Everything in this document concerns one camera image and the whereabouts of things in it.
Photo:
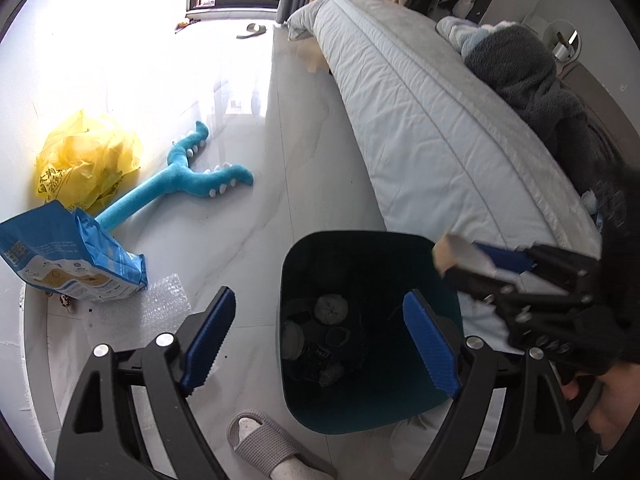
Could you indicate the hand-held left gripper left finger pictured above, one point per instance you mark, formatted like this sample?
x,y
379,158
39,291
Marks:
x,y
210,340

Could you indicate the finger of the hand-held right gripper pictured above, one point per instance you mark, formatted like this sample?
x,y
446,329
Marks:
x,y
480,285
505,257

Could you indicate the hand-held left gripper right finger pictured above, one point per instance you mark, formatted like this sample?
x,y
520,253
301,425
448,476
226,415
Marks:
x,y
432,345

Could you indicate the brown cardboard tube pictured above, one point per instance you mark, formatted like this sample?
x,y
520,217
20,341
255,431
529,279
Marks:
x,y
450,252

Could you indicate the dark blue trash bin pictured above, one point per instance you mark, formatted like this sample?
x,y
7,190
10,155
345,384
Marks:
x,y
370,400

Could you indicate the person's right hand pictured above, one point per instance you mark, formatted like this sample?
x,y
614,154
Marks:
x,y
612,410

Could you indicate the clear bubble wrap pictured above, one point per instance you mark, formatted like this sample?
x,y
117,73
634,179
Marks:
x,y
150,300

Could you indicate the person's dark fuzzy clothing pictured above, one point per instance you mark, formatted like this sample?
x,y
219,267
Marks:
x,y
622,260

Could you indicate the grey slipper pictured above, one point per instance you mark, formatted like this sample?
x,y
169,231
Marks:
x,y
260,445

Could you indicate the bed with grey quilt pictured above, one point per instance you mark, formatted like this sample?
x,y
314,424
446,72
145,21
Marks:
x,y
425,120

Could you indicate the person's white socked foot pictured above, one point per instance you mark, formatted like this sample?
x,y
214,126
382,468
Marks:
x,y
300,472

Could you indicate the long blue plush toy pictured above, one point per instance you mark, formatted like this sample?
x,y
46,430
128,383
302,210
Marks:
x,y
165,180

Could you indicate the dark grey fleece blanket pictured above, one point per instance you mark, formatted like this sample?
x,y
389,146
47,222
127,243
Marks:
x,y
525,75

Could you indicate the blue printed bag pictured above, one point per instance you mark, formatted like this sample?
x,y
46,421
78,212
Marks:
x,y
45,245

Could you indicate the yellow plastic bag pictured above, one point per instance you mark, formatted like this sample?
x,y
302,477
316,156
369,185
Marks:
x,y
85,155

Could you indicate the round white mirror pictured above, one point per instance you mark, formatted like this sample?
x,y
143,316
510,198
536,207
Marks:
x,y
562,40

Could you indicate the light blue plush toy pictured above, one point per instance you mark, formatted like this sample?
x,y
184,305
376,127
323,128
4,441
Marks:
x,y
465,35

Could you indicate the dark slipper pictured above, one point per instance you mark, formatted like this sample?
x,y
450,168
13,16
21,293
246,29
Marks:
x,y
252,31

